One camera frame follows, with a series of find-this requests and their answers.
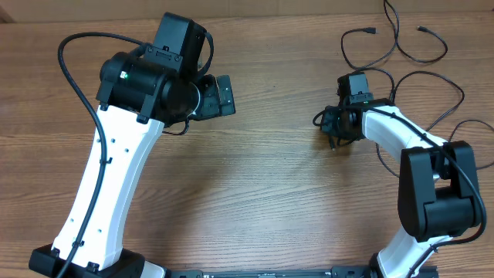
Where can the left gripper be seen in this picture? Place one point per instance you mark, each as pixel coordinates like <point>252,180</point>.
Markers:
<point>212,106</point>

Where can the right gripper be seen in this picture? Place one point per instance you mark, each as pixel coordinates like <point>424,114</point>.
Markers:
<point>327,125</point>

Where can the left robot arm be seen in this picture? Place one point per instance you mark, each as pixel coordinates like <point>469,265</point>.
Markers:
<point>142,94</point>

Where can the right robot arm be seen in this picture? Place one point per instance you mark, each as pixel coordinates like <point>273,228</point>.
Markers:
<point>439,203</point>

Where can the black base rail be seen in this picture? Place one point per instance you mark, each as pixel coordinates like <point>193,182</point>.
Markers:
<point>266,274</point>

